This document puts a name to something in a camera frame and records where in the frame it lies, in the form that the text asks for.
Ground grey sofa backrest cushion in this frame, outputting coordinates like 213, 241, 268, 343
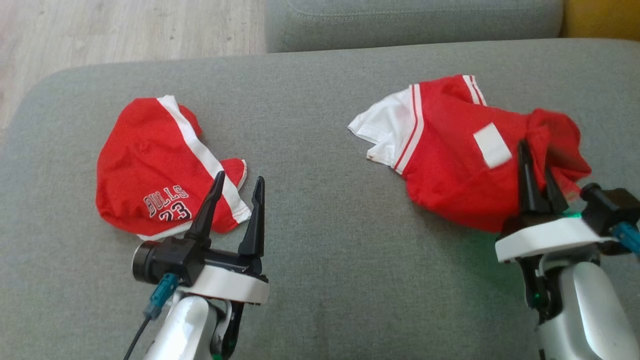
265, 0, 565, 54

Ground yellow cushion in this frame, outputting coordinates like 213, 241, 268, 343
560, 0, 640, 41

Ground left camera cable blue plug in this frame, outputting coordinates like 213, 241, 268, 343
123, 272, 180, 360

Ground red Bulls shorts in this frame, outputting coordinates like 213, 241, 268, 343
95, 95, 252, 242

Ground camera cable blue plug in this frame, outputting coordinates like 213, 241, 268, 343
612, 222, 640, 256
123, 272, 180, 360

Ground red white Bulls jersey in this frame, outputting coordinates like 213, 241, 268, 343
348, 75, 593, 234

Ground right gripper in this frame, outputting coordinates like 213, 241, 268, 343
495, 140, 618, 263

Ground right camera cable blue plug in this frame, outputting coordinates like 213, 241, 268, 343
612, 222, 640, 256

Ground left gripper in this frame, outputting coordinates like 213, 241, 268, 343
177, 171, 270, 305

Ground grey fabric sofa seat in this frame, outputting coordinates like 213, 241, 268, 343
0, 39, 640, 360

